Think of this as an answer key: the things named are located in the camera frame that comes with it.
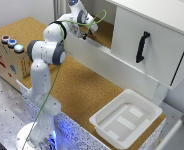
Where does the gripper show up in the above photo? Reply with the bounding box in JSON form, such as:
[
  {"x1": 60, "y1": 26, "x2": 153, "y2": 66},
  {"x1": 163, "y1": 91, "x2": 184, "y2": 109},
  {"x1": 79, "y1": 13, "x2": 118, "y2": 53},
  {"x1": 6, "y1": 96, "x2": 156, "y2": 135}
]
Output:
[{"x1": 83, "y1": 20, "x2": 100, "y2": 35}]

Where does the red button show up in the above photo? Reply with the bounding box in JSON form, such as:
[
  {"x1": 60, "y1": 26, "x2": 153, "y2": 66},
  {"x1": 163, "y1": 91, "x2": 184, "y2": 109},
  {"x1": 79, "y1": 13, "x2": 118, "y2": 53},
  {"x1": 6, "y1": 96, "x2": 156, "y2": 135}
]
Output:
[{"x1": 1, "y1": 34, "x2": 11, "y2": 45}]

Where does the white plastic box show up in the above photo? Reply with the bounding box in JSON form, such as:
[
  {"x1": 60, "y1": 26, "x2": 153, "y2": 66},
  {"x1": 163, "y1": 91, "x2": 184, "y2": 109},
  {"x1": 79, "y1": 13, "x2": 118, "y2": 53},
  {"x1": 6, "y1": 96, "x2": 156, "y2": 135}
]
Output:
[{"x1": 88, "y1": 88, "x2": 164, "y2": 150}]

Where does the white sliding door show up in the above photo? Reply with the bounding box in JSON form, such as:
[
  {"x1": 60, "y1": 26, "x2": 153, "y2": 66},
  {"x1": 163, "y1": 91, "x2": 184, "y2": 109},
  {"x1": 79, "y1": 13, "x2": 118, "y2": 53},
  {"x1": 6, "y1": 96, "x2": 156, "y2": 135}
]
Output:
[{"x1": 110, "y1": 5, "x2": 184, "y2": 87}]

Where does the green button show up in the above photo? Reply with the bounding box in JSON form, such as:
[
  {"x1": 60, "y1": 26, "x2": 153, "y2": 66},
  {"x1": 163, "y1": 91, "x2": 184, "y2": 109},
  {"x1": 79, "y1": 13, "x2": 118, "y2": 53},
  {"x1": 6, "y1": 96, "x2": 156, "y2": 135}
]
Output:
[{"x1": 13, "y1": 43, "x2": 26, "y2": 54}]

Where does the wooden drawer box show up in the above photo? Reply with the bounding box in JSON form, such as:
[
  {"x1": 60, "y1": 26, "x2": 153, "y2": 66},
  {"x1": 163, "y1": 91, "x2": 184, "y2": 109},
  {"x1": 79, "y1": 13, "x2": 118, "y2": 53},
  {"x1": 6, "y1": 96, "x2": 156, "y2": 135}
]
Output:
[{"x1": 0, "y1": 16, "x2": 58, "y2": 92}]

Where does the white cabinet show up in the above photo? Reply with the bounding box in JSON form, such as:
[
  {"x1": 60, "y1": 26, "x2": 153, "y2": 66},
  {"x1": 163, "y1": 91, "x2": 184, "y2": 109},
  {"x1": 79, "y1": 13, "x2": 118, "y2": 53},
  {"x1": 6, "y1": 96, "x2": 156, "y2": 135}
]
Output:
[{"x1": 62, "y1": 0, "x2": 184, "y2": 108}]

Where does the black door handle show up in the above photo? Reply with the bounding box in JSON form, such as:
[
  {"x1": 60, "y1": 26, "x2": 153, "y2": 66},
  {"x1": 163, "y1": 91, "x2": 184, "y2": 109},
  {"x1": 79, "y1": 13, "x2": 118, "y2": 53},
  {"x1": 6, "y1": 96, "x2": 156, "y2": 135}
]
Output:
[{"x1": 135, "y1": 30, "x2": 152, "y2": 64}]

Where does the blue button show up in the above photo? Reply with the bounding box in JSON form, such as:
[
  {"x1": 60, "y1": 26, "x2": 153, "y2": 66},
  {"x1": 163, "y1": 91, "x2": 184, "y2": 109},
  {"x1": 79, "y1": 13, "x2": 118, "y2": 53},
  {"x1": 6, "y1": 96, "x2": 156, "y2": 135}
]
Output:
[{"x1": 7, "y1": 38, "x2": 18, "y2": 49}]

